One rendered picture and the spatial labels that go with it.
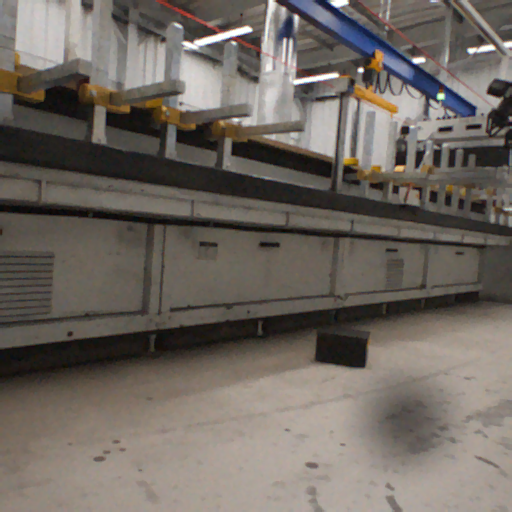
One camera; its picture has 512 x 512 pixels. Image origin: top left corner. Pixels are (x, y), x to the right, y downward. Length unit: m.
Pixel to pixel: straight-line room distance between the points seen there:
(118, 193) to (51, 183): 0.20
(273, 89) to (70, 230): 5.53
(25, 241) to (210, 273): 0.78
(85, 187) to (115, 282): 0.46
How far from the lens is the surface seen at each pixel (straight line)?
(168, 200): 1.63
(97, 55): 1.50
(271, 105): 6.93
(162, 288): 1.89
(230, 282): 2.18
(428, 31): 11.92
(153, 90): 1.34
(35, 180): 1.40
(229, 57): 1.84
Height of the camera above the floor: 0.50
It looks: 3 degrees down
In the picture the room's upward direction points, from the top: 4 degrees clockwise
